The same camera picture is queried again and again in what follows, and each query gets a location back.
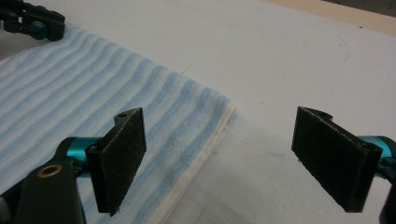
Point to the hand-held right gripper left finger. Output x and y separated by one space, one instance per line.
121 155

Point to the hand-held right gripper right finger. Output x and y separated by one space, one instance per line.
333 155

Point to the blue striped towel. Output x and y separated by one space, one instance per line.
62 93

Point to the white foam mat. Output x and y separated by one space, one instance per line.
280 62

